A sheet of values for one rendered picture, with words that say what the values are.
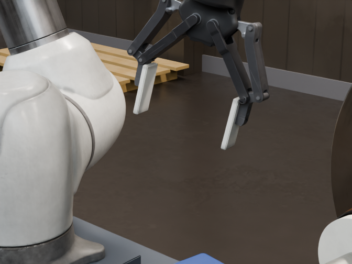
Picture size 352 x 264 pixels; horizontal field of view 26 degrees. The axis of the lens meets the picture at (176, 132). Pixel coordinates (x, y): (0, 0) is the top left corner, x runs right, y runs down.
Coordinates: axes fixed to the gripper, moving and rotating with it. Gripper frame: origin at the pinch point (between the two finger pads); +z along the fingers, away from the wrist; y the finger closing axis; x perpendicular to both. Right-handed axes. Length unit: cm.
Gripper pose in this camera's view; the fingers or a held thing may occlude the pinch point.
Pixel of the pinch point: (184, 121)
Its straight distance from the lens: 102.0
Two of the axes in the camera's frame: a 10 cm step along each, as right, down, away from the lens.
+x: -4.7, 2.1, -8.6
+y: -8.6, -3.5, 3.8
